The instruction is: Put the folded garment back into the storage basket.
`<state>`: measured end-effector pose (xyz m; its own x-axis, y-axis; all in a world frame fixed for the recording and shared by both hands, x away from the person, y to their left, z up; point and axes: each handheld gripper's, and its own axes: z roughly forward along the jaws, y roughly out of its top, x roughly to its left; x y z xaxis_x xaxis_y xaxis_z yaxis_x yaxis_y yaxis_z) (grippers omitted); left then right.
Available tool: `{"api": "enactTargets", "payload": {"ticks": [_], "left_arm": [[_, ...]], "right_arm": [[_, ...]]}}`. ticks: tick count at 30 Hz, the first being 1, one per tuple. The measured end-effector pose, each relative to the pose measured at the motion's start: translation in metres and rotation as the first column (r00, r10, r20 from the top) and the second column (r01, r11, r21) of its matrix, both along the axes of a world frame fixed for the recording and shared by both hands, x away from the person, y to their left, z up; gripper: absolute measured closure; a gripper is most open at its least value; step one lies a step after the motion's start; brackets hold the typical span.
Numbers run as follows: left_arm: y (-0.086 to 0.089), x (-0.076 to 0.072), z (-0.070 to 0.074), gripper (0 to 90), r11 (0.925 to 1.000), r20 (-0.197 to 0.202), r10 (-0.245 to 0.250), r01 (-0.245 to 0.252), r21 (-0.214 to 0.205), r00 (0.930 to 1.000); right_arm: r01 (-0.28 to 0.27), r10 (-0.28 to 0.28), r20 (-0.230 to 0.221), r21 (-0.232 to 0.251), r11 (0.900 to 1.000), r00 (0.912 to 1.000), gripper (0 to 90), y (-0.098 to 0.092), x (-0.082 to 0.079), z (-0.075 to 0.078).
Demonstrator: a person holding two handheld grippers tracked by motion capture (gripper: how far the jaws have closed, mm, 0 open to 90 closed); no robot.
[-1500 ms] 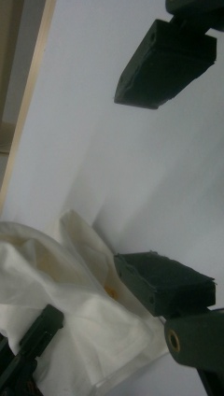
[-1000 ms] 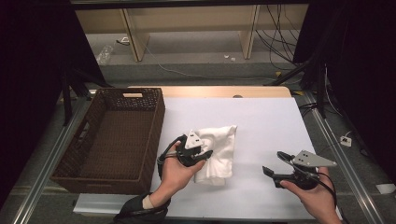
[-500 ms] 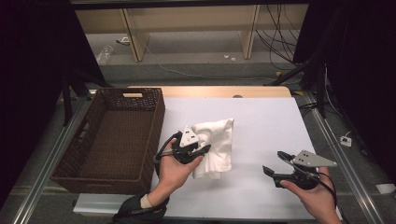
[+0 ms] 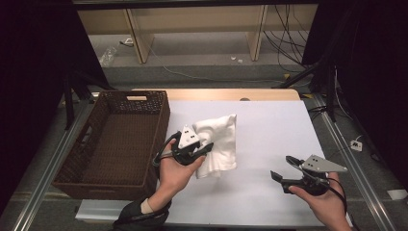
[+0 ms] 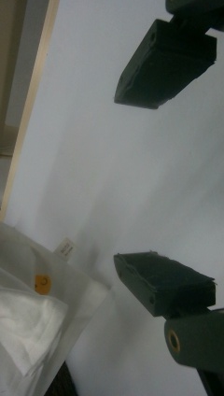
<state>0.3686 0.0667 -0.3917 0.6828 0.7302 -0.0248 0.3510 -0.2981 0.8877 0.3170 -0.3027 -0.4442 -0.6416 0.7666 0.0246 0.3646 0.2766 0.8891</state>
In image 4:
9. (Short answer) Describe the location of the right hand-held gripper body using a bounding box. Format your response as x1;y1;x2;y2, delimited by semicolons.
281;154;349;196

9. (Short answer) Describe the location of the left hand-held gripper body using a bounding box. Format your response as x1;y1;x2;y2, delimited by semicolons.
171;124;206;167

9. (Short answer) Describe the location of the white baby shirt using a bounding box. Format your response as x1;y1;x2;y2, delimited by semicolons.
191;113;239;180

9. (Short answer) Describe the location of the brown woven basket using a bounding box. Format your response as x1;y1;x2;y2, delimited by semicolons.
51;90;171;202

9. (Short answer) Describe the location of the person's right hand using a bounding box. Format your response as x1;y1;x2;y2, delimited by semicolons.
288;171;352;231

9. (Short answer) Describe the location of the person's left hand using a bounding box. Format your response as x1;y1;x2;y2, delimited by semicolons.
149;138;206;208

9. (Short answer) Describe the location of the white paper slip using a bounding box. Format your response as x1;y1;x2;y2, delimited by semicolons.
387;189;408;201

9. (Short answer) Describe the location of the black curtain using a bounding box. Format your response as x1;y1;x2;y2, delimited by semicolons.
0;0;109;216
302;0;408;191

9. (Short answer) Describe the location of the wooden shelf unit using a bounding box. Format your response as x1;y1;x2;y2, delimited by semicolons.
76;4;319;64

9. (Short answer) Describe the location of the clear plastic bag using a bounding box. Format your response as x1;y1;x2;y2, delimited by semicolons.
98;46;118;67

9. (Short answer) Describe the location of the black crossbar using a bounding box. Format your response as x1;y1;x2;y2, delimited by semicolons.
71;0;320;9

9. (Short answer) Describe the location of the right hand-held gripper cable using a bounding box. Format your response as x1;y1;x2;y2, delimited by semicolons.
286;158;349;216

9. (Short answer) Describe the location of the aluminium floor rail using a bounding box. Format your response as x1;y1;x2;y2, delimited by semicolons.
311;93;398;231
12;95;94;231

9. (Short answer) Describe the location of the black cable bundle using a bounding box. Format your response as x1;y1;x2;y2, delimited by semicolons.
263;4;311;73

